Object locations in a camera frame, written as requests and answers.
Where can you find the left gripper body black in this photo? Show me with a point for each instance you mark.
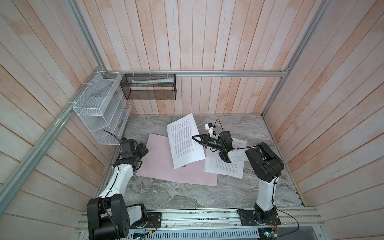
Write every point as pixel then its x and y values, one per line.
pixel 140 151

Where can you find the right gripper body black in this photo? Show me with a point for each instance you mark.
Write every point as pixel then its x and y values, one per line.
pixel 213 142

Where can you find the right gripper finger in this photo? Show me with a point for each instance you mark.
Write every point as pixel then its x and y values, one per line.
pixel 198 137
pixel 203 143

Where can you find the printed paper sheet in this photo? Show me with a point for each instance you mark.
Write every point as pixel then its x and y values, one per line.
pixel 215 165
pixel 239 144
pixel 184 149

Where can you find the pink folder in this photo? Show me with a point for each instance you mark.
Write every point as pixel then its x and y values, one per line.
pixel 158 164

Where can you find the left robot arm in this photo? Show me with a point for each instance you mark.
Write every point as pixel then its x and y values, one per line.
pixel 108 216

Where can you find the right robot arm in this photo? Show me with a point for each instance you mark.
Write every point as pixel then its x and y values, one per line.
pixel 266 165

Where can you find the black mesh basket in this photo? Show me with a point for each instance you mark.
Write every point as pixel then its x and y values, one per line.
pixel 148 93

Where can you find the papers in black basket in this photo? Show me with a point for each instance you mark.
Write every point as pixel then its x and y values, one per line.
pixel 162 82

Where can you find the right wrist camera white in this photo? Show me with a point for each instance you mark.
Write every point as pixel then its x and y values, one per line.
pixel 211 129

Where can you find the white wire mesh rack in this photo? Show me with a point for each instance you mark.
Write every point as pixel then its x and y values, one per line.
pixel 103 110

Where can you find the horizontal aluminium frame bar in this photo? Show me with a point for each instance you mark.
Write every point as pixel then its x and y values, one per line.
pixel 251 73

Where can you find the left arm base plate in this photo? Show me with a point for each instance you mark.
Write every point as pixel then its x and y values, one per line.
pixel 153 221

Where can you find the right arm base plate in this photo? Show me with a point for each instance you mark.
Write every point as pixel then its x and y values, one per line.
pixel 258 217

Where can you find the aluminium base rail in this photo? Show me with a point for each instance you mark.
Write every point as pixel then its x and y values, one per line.
pixel 221 218

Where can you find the left aluminium frame bar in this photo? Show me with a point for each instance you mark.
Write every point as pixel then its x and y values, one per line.
pixel 28 164

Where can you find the left rear aluminium post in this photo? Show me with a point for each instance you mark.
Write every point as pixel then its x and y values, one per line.
pixel 78 17

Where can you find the right aluminium frame post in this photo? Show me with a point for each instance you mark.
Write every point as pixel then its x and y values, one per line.
pixel 321 7

